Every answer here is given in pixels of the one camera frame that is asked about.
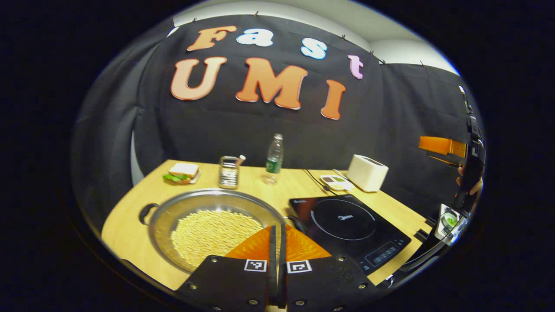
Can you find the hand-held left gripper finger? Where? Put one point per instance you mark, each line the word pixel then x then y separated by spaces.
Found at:
pixel 273 281
pixel 283 281

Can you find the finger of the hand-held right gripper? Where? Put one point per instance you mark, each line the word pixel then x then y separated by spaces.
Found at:
pixel 442 145
pixel 448 159

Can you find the pile of soybeans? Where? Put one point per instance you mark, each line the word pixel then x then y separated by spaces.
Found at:
pixel 212 236

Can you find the black induction cooktop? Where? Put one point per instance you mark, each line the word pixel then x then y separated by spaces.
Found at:
pixel 347 221

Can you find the small bowl with green contents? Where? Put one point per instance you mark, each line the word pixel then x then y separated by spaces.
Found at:
pixel 450 219

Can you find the white side shelf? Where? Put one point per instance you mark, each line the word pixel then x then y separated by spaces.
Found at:
pixel 440 232

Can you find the white toaster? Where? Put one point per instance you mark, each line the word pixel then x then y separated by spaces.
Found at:
pixel 367 173

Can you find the white divided dish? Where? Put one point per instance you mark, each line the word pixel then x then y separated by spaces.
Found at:
pixel 336 182

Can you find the clear plastic water bottle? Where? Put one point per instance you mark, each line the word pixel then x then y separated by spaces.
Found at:
pixel 274 160

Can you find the pink pen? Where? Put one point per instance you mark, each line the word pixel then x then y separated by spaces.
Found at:
pixel 239 159

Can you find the sandwich with lettuce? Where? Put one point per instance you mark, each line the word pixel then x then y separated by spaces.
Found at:
pixel 182 172

